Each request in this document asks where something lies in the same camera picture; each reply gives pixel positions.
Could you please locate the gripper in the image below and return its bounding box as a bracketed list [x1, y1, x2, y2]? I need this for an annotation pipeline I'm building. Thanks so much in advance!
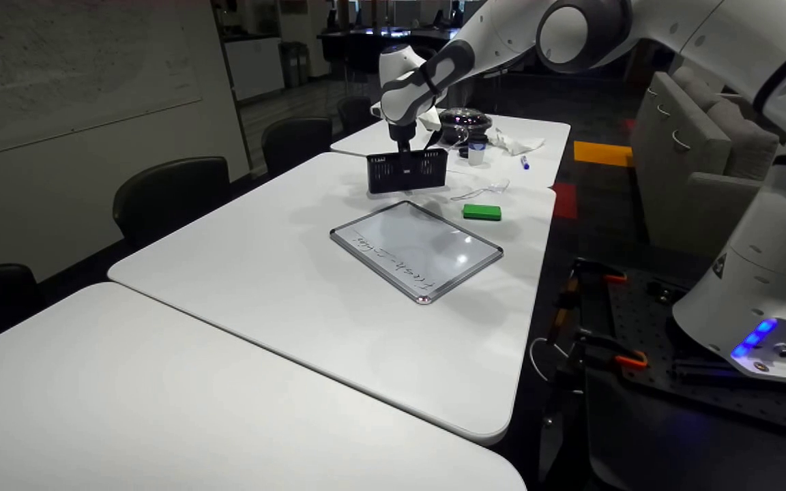
[389, 119, 444, 173]

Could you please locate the green eraser block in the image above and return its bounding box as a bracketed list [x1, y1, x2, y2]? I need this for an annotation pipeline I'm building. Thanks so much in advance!
[462, 203, 503, 222]

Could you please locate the orange and black clamp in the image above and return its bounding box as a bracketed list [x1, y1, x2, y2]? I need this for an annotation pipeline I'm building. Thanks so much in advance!
[569, 257, 630, 285]
[546, 276, 582, 346]
[572, 328, 650, 373]

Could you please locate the grey sofa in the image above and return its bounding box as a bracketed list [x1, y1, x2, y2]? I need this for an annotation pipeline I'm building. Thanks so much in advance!
[630, 64, 781, 258]

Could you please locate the wall whiteboard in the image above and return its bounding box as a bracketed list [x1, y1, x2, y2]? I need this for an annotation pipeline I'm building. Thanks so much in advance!
[0, 0, 203, 164]

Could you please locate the dark trash bin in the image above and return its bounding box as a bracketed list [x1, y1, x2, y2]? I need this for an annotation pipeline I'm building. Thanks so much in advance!
[278, 40, 311, 89]

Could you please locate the dark glass bowl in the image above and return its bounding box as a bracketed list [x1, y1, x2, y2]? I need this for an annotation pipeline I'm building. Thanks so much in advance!
[438, 107, 494, 146]

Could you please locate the white cable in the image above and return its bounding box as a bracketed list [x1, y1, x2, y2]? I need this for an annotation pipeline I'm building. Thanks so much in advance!
[529, 336, 572, 384]

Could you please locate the clear plastic spoon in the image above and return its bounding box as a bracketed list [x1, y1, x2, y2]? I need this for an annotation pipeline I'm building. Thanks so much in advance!
[449, 179, 511, 202]

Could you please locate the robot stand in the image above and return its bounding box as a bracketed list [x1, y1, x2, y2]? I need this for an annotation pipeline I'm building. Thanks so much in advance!
[538, 258, 786, 491]

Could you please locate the small framed whiteboard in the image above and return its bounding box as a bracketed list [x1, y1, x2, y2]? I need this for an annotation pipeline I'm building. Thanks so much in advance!
[329, 199, 505, 306]

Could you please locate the black cutlery box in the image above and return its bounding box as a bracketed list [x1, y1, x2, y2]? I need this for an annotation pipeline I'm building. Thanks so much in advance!
[366, 147, 450, 196]

